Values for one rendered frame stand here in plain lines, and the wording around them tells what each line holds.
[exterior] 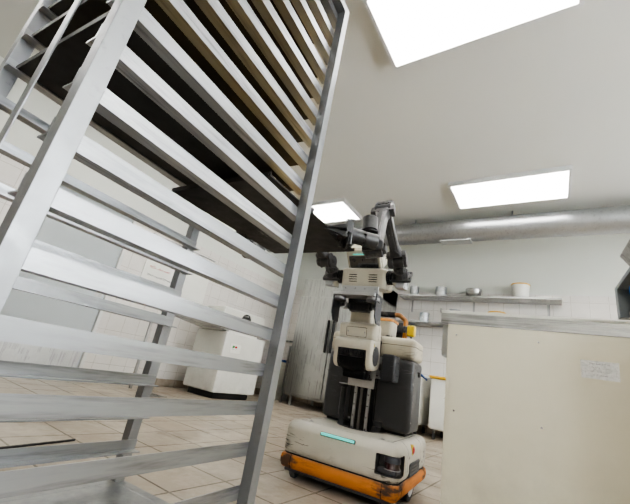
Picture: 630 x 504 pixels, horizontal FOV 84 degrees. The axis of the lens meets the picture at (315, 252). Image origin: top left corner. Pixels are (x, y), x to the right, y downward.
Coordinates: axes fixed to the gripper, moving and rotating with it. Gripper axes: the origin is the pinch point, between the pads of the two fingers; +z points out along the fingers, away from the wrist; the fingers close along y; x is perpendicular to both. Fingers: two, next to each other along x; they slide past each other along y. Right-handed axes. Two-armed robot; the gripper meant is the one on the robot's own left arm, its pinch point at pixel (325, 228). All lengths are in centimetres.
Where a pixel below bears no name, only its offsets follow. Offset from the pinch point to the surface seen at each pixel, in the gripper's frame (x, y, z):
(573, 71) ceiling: 39, -198, -182
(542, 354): -1, 27, -95
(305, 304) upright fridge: 459, -58, -112
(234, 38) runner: -44, -20, 41
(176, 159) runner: -47, 15, 44
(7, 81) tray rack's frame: -29, 0, 86
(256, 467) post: -19, 71, 12
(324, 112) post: -19.2, -30.9, 12.2
